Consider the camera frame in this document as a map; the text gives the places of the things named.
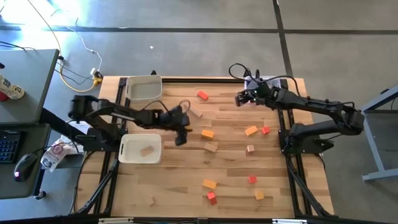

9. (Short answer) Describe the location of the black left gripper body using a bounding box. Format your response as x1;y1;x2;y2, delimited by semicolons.
160;105;191;130

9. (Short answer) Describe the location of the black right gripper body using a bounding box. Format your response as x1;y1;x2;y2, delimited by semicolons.
245;81;276;106

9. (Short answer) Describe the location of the long natural wood plank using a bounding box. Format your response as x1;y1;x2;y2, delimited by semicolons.
189;105;203;118

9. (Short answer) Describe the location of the red triangular prism block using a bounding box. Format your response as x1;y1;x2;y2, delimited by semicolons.
206;191;218;206

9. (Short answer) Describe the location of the clear plastic bin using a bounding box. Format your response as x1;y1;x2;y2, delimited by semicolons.
244;75;284;105

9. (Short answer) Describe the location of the white plastic bin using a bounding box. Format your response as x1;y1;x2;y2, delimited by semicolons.
118;133;163;165
126;75;164;104

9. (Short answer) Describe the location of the black diagonal bar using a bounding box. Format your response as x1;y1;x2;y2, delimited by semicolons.
39;107;77;138

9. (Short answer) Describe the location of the crumpled white snack bag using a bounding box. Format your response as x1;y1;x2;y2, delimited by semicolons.
40;139;78;172

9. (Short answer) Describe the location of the grey metal table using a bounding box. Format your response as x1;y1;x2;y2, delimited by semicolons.
360;85;398;183

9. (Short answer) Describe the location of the black computer mouse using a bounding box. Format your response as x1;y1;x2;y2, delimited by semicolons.
13;152;39;182

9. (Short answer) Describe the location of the white printed bottle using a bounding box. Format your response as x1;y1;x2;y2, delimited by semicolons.
0;75;25;101

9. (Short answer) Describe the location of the black computer keyboard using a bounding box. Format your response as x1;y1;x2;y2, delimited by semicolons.
0;130;22;165

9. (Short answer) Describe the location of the dark grey desk top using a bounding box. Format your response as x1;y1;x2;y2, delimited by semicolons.
0;123;52;200

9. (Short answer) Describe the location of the black aluminum table frame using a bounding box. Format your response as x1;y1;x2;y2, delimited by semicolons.
70;70;335;224

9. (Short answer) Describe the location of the yellow cable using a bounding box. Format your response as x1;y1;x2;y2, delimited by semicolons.
27;0;103;93

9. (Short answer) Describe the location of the silver metal bracket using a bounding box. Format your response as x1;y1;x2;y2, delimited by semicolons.
272;218;308;224
98;217;134;224

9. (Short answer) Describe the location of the white cable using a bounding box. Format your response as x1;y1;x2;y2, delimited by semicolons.
66;26;104;72

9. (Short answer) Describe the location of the black floor cable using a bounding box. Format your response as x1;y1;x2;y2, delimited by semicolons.
55;55;94;86

